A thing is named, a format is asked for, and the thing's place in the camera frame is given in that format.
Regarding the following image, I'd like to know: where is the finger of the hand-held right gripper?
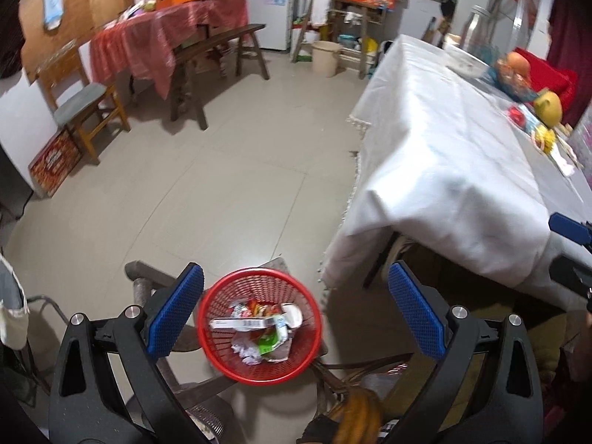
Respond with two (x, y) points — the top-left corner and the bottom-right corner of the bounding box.
(548, 254), (592, 308)
(548, 213), (592, 254)

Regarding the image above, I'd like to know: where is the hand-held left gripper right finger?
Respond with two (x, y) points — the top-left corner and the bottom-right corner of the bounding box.
(387, 260), (544, 444)

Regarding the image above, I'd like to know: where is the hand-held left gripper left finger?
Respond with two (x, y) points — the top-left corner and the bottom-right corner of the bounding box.
(48, 261), (206, 444)

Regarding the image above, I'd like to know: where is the red plastic basket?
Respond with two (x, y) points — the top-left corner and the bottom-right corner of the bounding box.
(196, 267), (323, 386)

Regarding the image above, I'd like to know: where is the red snack packet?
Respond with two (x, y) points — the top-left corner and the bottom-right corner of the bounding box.
(231, 300), (283, 320)

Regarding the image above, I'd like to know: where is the green and white packet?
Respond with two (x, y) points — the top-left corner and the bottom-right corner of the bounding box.
(256, 326), (290, 357)

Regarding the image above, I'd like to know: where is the white paper cup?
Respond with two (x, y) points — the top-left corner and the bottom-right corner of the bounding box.
(277, 303), (303, 329)

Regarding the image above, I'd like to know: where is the grey wooden stool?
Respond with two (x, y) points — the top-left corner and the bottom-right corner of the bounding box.
(124, 255), (330, 410)

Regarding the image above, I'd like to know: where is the clear crumpled wrapper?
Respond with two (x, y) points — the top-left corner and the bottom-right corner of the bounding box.
(552, 145), (579, 176)

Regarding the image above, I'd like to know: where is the crumpled white tissue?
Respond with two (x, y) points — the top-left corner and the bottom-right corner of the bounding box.
(231, 337), (262, 366)

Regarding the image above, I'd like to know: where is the yellow pompom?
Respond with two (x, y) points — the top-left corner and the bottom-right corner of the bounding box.
(531, 127), (556, 153)

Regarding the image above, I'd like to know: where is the grey fan grille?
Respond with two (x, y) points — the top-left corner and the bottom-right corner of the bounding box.
(185, 400), (234, 444)

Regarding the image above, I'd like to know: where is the yellow pomelo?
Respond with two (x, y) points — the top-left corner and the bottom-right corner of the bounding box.
(533, 90), (564, 128)

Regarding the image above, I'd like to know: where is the table with white cloth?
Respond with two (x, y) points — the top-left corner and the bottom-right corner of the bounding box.
(319, 34), (592, 308)

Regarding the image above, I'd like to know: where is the red bag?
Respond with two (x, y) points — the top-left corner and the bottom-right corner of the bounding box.
(513, 47), (579, 125)

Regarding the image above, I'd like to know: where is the red printed box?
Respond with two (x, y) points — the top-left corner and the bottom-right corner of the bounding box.
(28, 128), (85, 198)

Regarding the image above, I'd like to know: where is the white bowl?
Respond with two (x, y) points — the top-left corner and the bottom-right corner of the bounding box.
(443, 44), (491, 78)

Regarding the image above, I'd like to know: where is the maroon curtain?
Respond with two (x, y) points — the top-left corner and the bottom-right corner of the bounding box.
(548, 0), (592, 125)

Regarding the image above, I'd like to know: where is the wooden chair with grey seat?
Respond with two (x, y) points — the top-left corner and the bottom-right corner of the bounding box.
(37, 41), (132, 166)

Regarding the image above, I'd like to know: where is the cream plastic bucket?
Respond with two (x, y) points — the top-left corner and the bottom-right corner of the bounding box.
(311, 41), (343, 78)

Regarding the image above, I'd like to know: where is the dark wooden bench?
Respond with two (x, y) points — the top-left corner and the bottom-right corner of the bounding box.
(169, 23), (271, 131)

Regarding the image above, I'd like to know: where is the table with red cloth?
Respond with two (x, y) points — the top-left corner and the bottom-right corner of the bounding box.
(89, 0), (250, 100)

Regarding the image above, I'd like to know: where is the small wooden ladder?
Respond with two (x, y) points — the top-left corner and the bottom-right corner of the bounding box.
(290, 0), (315, 63)

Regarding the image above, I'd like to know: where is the white refrigerator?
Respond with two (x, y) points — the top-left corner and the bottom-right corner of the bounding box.
(231, 0), (297, 51)

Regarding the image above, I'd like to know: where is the wooden stand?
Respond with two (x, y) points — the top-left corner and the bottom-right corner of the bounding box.
(329, 0), (387, 79)

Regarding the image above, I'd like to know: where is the blue face mask pack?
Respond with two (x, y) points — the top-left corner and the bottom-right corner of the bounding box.
(43, 0), (66, 32)

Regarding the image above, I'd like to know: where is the yellow coiled hose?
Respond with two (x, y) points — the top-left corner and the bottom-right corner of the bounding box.
(333, 388), (384, 444)

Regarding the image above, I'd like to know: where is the brown wall board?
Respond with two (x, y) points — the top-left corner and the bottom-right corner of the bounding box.
(18, 0), (139, 85)

